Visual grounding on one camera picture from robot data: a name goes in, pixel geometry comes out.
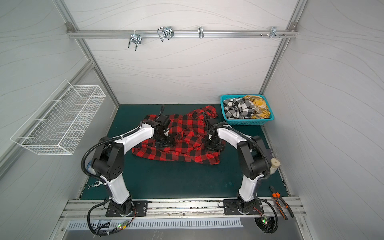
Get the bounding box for red black plaid shirt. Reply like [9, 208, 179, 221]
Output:
[132, 105, 221, 165]

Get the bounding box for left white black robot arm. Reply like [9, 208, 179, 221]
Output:
[81, 115, 175, 216]

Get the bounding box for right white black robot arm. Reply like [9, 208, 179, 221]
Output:
[204, 119, 272, 214]

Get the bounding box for teal plastic basket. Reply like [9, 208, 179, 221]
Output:
[220, 95, 275, 126]

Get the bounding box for black white plaid shirt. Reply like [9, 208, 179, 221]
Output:
[223, 98, 255, 120]

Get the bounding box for yellow plaid shirt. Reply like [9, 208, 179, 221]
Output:
[243, 95, 271, 119]

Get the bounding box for beige cylinder object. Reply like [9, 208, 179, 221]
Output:
[270, 158, 281, 175]

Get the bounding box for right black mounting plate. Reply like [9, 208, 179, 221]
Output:
[223, 198, 264, 216]

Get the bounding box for black mounting plate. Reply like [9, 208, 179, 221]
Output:
[223, 198, 264, 216]
[106, 201, 148, 218]

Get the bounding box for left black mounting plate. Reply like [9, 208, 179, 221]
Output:
[106, 201, 148, 218]

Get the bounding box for small metal clamp piece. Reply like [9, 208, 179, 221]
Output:
[88, 181, 103, 189]

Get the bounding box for orange black pliers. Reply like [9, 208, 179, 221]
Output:
[270, 186, 295, 220]

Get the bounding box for metal U-bolt clamp left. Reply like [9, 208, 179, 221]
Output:
[128, 31, 142, 51]

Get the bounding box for metal u-bolt clamp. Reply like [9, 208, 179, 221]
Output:
[157, 26, 175, 42]
[128, 31, 142, 51]

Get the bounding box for metal U-bolt clamp middle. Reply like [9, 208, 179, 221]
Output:
[157, 26, 175, 42]

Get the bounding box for white slotted cable duct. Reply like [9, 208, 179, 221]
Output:
[67, 218, 244, 231]

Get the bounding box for white wire basket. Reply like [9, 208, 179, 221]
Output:
[10, 80, 106, 156]

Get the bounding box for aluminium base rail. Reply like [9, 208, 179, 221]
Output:
[59, 197, 307, 221]

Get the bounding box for small metal ring clamp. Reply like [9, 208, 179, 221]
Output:
[198, 27, 204, 39]

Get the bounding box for metal bracket with bolts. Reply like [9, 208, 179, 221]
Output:
[260, 27, 287, 39]

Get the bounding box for aluminium cross rail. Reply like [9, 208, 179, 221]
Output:
[67, 29, 298, 39]

